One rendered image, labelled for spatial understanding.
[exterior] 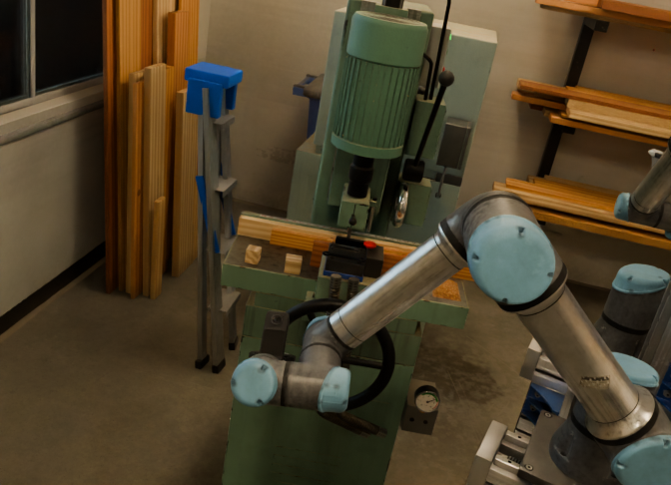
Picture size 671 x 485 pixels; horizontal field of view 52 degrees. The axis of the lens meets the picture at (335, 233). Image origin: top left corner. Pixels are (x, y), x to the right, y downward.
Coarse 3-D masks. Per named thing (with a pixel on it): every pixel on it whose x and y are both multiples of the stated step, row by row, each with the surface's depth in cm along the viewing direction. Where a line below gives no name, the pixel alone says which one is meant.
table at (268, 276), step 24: (240, 240) 178; (264, 240) 180; (240, 264) 165; (264, 264) 167; (264, 288) 166; (288, 288) 166; (312, 288) 165; (408, 312) 166; (432, 312) 166; (456, 312) 165
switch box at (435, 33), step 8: (432, 24) 185; (440, 24) 189; (432, 32) 182; (440, 32) 182; (448, 32) 182; (432, 40) 183; (448, 40) 183; (432, 48) 184; (432, 56) 185; (440, 56) 184; (424, 64) 186; (440, 64) 185; (424, 72) 186; (432, 72) 186; (440, 72) 186; (424, 80) 187
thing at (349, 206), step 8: (344, 184) 180; (344, 192) 174; (368, 192) 177; (344, 200) 169; (352, 200) 170; (360, 200) 171; (368, 200) 172; (344, 208) 169; (352, 208) 169; (360, 208) 169; (368, 208) 169; (344, 216) 170; (360, 216) 170; (344, 224) 171; (360, 224) 170
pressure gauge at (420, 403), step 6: (420, 390) 168; (426, 390) 167; (432, 390) 168; (414, 396) 169; (420, 396) 168; (426, 396) 168; (432, 396) 168; (438, 396) 168; (414, 402) 168; (420, 402) 169; (432, 402) 168; (438, 402) 168; (420, 408) 169; (426, 408) 169; (432, 408) 169
